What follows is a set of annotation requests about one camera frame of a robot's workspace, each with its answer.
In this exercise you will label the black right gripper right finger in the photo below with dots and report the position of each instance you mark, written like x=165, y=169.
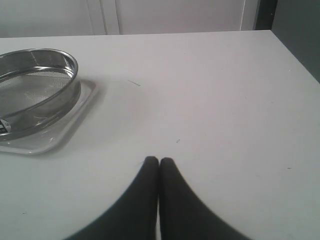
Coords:
x=182, y=215

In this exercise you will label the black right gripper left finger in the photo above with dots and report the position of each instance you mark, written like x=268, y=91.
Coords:
x=134, y=215

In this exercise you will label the round steel sieve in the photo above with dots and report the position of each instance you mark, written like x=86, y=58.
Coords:
x=38, y=87

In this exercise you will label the white plastic tray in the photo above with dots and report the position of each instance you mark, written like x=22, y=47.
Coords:
x=58, y=133

